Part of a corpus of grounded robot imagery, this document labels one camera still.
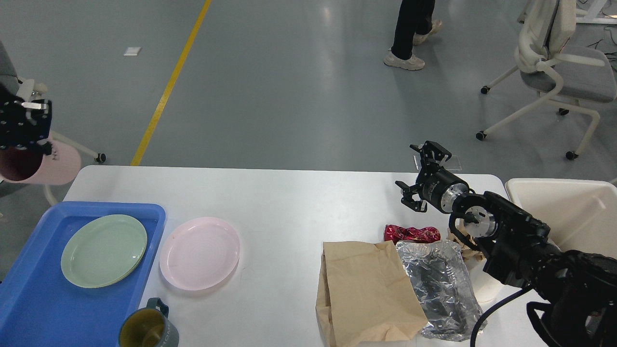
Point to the light green plate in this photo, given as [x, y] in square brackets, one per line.
[104, 251]

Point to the brown paper bag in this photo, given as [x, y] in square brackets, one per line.
[365, 295]

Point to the white grey office chair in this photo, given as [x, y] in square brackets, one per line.
[561, 74]

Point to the crushed red can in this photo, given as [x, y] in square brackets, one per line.
[422, 235]

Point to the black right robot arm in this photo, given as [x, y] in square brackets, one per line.
[579, 289]

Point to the white paper cup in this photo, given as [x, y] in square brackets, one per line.
[484, 286]

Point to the person in black trousers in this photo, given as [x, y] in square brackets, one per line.
[415, 26]

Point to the crumpled brown paper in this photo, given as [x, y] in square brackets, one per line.
[467, 253]

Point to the white plastic bin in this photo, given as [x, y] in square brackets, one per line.
[582, 214]

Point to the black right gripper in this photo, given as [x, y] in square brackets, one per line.
[439, 187]

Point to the blue plastic tray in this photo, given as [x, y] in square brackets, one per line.
[41, 308]

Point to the pink mug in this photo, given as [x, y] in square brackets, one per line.
[28, 167]

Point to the grey chair at left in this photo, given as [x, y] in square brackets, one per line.
[14, 87]

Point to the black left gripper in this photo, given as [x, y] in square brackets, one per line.
[35, 124]

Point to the pink plate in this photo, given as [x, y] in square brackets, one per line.
[200, 253]

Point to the crumpled aluminium foil tray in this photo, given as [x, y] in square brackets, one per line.
[443, 288]

